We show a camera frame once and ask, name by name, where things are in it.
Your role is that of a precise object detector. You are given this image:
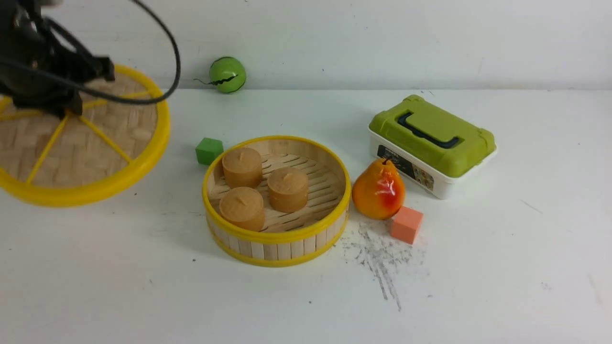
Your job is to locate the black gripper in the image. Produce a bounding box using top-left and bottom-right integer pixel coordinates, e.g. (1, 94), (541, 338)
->
(0, 0), (115, 119)

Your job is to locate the yellow woven steamer lid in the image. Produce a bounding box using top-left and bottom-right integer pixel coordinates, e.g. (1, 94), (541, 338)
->
(0, 94), (171, 207)

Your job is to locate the yellow bamboo steamer basket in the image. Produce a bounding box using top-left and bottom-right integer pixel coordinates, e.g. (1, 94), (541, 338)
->
(202, 135), (351, 267)

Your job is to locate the green cube block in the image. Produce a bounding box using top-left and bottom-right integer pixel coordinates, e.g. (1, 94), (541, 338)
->
(195, 137), (224, 166)

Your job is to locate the green watermelon toy ball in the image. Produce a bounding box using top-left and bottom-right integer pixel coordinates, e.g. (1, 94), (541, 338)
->
(193, 56), (247, 94)

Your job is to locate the brown dumpling back left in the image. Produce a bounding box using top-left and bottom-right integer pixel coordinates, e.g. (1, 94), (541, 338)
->
(221, 147), (263, 189)

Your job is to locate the brown dumpling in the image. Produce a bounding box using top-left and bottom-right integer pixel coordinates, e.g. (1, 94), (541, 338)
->
(219, 187), (266, 232)
(221, 147), (263, 189)
(267, 166), (309, 213)

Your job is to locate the brown dumpling front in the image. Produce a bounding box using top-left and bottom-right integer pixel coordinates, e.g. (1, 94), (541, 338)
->
(219, 187), (266, 232)

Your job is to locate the brown dumpling right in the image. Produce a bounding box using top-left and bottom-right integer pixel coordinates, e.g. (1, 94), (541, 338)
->
(267, 166), (309, 213)

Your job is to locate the orange yellow toy pear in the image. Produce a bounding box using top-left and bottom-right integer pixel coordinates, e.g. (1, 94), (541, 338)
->
(352, 158), (406, 220)

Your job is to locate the salmon pink cube block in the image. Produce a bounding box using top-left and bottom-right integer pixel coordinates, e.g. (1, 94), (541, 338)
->
(390, 206), (424, 245)

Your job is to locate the green lidded white box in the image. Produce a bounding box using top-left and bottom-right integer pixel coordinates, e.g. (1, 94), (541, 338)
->
(369, 95), (498, 200)

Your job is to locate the black cable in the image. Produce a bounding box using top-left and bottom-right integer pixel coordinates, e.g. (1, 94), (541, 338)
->
(0, 0), (182, 105)

